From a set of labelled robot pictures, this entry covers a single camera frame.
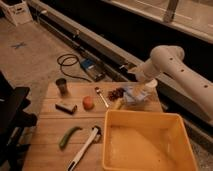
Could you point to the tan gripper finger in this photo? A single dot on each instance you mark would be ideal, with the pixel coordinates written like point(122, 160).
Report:
point(137, 89)

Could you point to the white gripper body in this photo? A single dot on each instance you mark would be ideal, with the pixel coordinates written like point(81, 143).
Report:
point(139, 74)

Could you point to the dark red grape bunch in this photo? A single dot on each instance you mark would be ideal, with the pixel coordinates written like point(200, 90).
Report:
point(115, 94)

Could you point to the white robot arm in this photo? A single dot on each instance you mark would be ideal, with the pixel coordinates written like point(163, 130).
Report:
point(168, 59)

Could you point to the white paper cup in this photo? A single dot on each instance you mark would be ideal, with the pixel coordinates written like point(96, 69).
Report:
point(151, 86)

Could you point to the small metal cup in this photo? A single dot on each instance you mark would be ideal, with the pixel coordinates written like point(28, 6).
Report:
point(61, 84)

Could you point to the clear plastic bag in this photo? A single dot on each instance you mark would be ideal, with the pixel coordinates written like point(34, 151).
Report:
point(138, 101)

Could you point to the yellow banana piece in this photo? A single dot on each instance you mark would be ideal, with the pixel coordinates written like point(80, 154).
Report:
point(118, 104)

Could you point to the blue grey power box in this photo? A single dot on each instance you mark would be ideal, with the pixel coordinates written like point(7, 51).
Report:
point(93, 71)

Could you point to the orange round fruit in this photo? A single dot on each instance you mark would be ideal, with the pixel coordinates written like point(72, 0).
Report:
point(88, 102)

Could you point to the yellow plastic bin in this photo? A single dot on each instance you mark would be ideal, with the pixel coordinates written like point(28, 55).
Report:
point(146, 141)

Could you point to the black rectangular block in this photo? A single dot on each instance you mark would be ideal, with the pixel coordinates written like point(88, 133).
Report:
point(66, 109)

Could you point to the green chili pepper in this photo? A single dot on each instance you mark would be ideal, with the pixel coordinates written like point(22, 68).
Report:
point(64, 140)

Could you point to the black chair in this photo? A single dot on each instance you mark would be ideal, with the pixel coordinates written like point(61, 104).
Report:
point(13, 120)

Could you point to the metal floor rail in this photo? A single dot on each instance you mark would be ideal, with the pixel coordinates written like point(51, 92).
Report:
point(122, 33)

